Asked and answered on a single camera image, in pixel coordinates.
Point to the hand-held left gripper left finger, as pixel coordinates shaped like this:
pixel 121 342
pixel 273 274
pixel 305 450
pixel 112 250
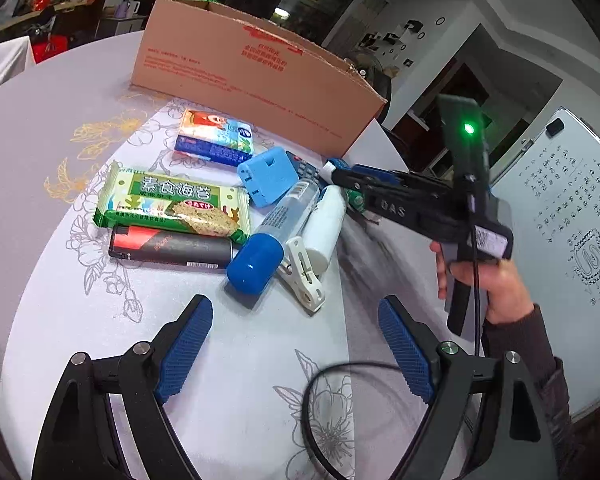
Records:
pixel 187 345

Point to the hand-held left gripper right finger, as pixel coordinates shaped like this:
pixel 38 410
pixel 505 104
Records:
pixel 405 350

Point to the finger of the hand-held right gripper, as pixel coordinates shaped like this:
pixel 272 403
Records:
pixel 362 205
pixel 365 176

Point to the white cylindrical bottle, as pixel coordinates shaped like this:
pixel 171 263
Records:
pixel 325 225

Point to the dark remote with buttons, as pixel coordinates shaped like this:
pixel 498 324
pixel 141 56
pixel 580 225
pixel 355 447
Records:
pixel 307 167

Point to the white plastic clip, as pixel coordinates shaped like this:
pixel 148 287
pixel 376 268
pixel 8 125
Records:
pixel 302 275

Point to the blue plug adapter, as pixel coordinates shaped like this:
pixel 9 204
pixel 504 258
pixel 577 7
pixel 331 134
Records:
pixel 270 175

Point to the black red lighter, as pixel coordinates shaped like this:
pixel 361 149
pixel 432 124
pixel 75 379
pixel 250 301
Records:
pixel 180 250

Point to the clear tube with blue cap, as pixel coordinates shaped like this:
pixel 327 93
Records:
pixel 255 265

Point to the green snack packet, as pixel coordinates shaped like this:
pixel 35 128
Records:
pixel 165 200

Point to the colourful tissue packet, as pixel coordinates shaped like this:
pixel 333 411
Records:
pixel 210 135

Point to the brown cardboard box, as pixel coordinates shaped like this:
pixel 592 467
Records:
pixel 230 70

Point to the person's right forearm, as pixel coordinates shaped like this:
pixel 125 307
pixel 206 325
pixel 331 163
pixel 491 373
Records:
pixel 525 355

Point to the grey cloth-covered desktop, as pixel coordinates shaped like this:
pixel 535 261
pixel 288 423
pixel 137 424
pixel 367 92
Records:
pixel 40 260

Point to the person's right hand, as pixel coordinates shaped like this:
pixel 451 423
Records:
pixel 505 290

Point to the standing fan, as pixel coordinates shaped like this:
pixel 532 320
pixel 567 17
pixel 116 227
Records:
pixel 367 67

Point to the whiteboard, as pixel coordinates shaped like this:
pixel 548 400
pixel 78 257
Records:
pixel 555 185

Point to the black whiteboard eraser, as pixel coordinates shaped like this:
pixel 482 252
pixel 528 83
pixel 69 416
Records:
pixel 555 127

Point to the purple kettle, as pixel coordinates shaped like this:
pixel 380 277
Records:
pixel 124 7

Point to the white cloth over chair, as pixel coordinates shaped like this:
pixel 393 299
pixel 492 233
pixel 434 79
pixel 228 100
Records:
pixel 2 65

